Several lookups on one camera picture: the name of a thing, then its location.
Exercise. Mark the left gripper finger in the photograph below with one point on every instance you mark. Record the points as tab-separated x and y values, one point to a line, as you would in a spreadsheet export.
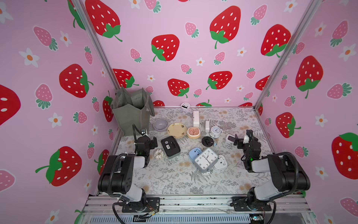
154	142
147	143

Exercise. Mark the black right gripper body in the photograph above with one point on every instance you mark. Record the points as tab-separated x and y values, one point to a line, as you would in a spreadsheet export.
242	143

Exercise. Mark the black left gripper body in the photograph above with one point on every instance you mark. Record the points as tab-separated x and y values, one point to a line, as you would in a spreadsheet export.
151	143

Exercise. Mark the black square alarm clock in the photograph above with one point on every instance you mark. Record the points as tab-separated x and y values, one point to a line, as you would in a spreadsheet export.
170	147

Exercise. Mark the white round alarm clock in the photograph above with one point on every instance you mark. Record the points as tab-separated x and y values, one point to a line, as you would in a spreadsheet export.
215	132

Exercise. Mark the olive green canvas bag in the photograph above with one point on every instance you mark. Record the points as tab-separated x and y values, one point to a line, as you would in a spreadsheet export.
132	108

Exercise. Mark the grey square analog clock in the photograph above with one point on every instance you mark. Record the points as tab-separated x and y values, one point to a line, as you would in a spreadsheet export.
206	160

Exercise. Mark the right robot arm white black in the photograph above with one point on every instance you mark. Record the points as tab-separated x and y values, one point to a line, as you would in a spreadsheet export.
287	175

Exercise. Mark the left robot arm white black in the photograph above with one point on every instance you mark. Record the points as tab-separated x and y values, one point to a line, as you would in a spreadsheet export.
116	179

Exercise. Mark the white digital clock right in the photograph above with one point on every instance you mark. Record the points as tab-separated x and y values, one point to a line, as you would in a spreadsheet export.
230	139

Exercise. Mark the white pink alarm clock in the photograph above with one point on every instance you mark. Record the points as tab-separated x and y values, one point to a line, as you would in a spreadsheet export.
221	163

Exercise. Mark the small black round clock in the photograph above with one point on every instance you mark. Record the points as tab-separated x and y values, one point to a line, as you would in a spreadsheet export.
207	141

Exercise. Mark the small white rectangular clock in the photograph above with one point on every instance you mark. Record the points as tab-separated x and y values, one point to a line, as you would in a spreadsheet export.
207	126

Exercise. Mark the light blue alarm clock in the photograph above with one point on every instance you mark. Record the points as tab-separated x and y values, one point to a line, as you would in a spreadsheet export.
194	153

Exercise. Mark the peach round alarm clock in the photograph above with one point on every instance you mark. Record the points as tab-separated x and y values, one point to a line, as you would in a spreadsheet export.
193	133

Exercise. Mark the tall white rectangular clock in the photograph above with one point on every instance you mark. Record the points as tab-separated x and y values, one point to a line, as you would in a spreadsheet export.
196	119

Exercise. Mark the beige striped small ball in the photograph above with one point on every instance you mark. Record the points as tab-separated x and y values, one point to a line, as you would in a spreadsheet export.
158	154

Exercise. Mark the lavender grey bowl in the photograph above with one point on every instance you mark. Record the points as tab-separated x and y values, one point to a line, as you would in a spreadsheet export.
160	125

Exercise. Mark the yellow ceramic plate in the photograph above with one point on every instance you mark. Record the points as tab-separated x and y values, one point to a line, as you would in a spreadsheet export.
177	130

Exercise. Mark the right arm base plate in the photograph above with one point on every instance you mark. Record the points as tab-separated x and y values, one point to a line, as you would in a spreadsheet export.
245	204

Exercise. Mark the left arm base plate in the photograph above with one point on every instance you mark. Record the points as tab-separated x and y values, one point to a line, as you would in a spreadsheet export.
146	205

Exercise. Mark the aluminium frame rail front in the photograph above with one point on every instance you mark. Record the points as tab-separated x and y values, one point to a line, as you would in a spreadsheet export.
194	204

